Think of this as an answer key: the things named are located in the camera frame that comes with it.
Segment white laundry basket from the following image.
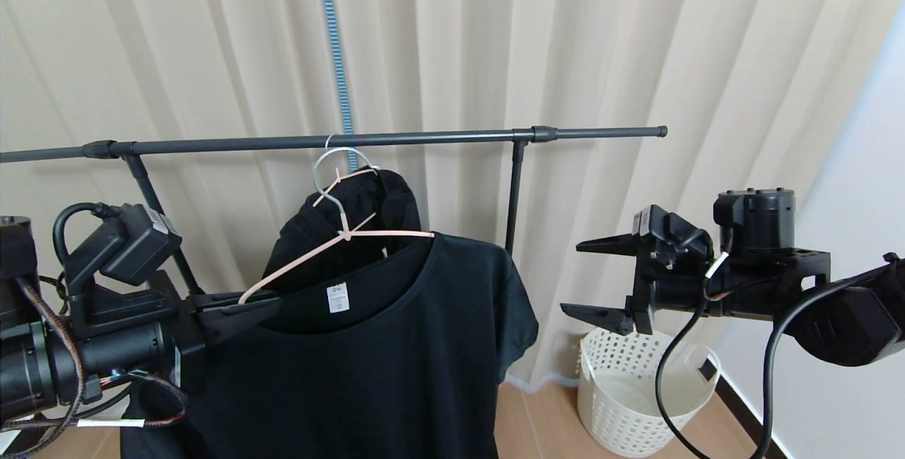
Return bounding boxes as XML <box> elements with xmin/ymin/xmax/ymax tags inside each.
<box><xmin>576</xmin><ymin>326</ymin><xmax>723</xmax><ymax>459</ymax></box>

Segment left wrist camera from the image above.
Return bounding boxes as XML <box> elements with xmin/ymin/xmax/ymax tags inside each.
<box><xmin>71</xmin><ymin>203</ymin><xmax>184</xmax><ymax>320</ymax></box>

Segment black clothes rack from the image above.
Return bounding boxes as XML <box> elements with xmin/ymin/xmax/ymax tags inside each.
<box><xmin>0</xmin><ymin>125</ymin><xmax>669</xmax><ymax>298</ymax></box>

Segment black shorts with white cord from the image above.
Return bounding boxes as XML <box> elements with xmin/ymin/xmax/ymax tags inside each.
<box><xmin>262</xmin><ymin>167</ymin><xmax>426</xmax><ymax>297</ymax></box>

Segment black cable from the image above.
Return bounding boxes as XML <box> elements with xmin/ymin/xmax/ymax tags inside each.
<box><xmin>52</xmin><ymin>202</ymin><xmax>122</xmax><ymax>284</ymax></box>
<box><xmin>654</xmin><ymin>265</ymin><xmax>893</xmax><ymax>459</ymax></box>

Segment pink clothes hanger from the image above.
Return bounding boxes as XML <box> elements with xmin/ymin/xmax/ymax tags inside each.
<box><xmin>313</xmin><ymin>135</ymin><xmax>387</xmax><ymax>223</ymax></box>
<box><xmin>238</xmin><ymin>146</ymin><xmax>436</xmax><ymax>306</ymax></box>

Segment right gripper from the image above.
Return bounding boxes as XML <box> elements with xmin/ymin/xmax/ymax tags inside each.
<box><xmin>560</xmin><ymin>232</ymin><xmax>716</xmax><ymax>337</ymax></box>

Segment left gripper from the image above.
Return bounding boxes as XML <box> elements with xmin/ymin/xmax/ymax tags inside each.
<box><xmin>0</xmin><ymin>290</ymin><xmax>282</xmax><ymax>422</ymax></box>

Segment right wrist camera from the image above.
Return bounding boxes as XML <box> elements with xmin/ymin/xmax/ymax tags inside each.
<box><xmin>632</xmin><ymin>204</ymin><xmax>716</xmax><ymax>270</ymax></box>

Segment beige curtain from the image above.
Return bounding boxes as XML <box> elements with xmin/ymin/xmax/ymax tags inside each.
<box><xmin>0</xmin><ymin>0</ymin><xmax>905</xmax><ymax>403</ymax></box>

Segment black garment with white label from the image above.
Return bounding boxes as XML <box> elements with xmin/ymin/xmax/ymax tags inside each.
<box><xmin>119</xmin><ymin>231</ymin><xmax>540</xmax><ymax>459</ymax></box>

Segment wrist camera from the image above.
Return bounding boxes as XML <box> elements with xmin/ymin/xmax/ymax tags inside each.
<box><xmin>632</xmin><ymin>204</ymin><xmax>716</xmax><ymax>270</ymax></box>
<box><xmin>71</xmin><ymin>203</ymin><xmax>184</xmax><ymax>320</ymax></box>

